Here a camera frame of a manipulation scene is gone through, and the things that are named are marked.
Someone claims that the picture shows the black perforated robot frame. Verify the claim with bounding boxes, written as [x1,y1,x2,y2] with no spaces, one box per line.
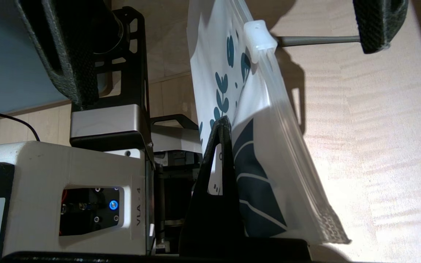
[86,7,149,110]

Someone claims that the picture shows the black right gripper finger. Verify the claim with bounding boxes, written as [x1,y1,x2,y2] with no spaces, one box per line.
[179,116,246,255]

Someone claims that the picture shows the white blue-patterned plastic pouch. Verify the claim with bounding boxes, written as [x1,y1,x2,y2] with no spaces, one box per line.
[187,0,352,244]

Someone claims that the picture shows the black chassis handle bar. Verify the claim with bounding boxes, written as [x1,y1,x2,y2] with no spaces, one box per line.
[151,114,201,134]

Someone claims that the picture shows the grey toothbrush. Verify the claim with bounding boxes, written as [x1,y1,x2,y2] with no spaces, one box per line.
[274,35,361,47]

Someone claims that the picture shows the silver metal chassis block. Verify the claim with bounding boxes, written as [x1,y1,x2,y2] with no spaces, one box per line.
[70,104,149,148]

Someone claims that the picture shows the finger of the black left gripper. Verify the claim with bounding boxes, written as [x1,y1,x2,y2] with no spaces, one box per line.
[16,0,99,107]
[353,0,409,54]

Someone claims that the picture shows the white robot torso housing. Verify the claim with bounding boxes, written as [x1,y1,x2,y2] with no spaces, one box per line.
[0,141,151,258]

